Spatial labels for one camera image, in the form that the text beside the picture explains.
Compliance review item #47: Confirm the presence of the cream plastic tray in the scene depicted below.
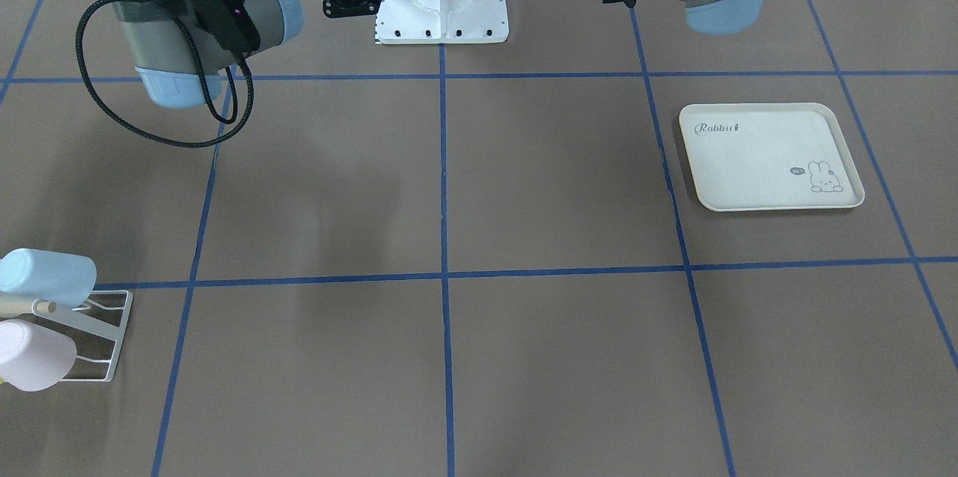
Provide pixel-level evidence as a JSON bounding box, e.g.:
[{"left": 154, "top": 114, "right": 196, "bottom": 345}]
[{"left": 678, "top": 103, "right": 865, "bottom": 212}]

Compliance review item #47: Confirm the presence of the pink plastic cup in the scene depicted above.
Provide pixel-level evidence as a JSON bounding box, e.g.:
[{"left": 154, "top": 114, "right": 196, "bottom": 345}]
[{"left": 1, "top": 319, "right": 78, "bottom": 392}]

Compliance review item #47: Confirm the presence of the white wire cup rack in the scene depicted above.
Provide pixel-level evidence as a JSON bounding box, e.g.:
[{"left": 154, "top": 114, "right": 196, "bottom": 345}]
[{"left": 30, "top": 289, "right": 134, "bottom": 383}]

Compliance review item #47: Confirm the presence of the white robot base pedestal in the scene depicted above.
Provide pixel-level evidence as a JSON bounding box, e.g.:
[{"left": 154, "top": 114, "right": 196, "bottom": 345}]
[{"left": 374, "top": 0, "right": 510, "bottom": 45}]

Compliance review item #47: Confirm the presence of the wooden rack dowel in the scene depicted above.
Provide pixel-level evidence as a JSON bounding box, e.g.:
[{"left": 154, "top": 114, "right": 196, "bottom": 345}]
[{"left": 1, "top": 297, "right": 57, "bottom": 318}]

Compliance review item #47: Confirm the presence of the blue plastic cup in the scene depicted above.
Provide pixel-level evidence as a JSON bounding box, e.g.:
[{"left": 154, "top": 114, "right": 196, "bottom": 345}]
[{"left": 1, "top": 248, "right": 98, "bottom": 309}]

